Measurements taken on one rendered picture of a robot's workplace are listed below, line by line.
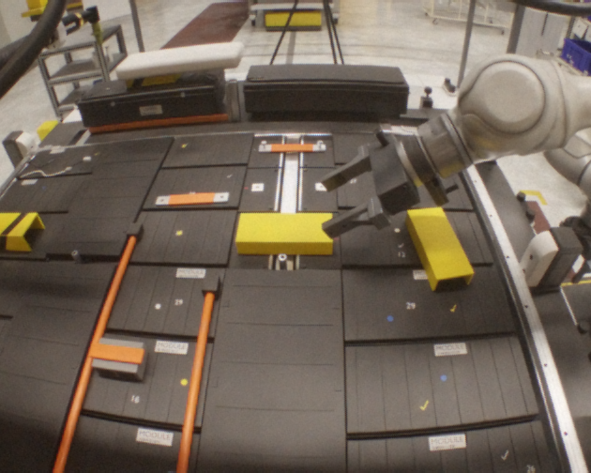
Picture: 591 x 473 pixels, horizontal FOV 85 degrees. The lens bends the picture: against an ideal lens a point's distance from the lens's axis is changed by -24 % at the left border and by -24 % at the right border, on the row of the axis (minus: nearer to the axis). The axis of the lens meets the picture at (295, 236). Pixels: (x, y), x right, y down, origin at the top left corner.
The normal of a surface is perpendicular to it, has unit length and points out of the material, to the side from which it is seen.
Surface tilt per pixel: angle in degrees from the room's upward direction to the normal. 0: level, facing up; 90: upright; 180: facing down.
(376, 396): 0
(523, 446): 0
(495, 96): 62
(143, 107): 90
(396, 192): 90
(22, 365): 0
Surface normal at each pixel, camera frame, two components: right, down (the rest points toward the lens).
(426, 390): -0.03, -0.70
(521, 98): -0.55, 0.18
